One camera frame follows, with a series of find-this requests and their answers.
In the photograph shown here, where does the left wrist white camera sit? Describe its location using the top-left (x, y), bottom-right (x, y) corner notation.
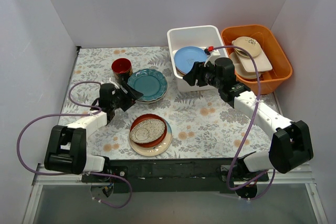
top-left (109, 78), bottom-right (120, 90)

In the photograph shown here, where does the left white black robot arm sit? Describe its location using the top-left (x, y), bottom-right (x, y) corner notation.
top-left (44, 82), bottom-right (143, 182)

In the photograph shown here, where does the wrist white camera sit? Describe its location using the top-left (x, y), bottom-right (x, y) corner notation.
top-left (109, 78), bottom-right (120, 90)
top-left (204, 46), bottom-right (221, 67)

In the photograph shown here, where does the aluminium rail frame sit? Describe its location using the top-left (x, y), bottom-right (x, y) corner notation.
top-left (23, 164), bottom-right (328, 223)

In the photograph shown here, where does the red brown bowl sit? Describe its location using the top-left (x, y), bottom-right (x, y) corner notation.
top-left (130, 114), bottom-right (167, 148)

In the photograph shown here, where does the cream plate with blue rim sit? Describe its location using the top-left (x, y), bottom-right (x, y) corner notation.
top-left (129, 123), bottom-right (173, 157)

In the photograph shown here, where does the speckled white plate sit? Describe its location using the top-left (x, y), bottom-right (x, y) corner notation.
top-left (130, 119), bottom-right (166, 144)

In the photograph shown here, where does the stack of plates under blue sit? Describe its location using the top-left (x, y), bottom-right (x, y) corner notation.
top-left (136, 92), bottom-right (166, 104)

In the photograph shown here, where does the floral patterned mat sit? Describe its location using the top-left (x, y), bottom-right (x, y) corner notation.
top-left (59, 47), bottom-right (270, 159)

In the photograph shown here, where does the teal scalloped plate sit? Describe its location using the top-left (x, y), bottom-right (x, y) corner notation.
top-left (128, 69), bottom-right (167, 101)

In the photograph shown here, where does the white plastic bin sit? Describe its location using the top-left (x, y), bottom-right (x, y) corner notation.
top-left (167, 25), bottom-right (224, 92)

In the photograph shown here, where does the rectangular cream dish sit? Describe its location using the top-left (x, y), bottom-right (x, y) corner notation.
top-left (236, 50), bottom-right (272, 72)

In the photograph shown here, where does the red black lacquer cup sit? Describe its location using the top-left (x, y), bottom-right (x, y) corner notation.
top-left (111, 58), bottom-right (133, 83)

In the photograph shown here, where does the pink plate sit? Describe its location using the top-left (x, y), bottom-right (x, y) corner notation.
top-left (176, 69), bottom-right (185, 78)

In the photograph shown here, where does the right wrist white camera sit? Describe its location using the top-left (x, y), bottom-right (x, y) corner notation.
top-left (204, 46), bottom-right (221, 67)

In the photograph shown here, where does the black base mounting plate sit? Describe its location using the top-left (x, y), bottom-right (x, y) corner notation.
top-left (81, 165), bottom-right (271, 195)

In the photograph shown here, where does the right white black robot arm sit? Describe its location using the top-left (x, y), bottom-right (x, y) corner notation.
top-left (183, 58), bottom-right (313, 181)

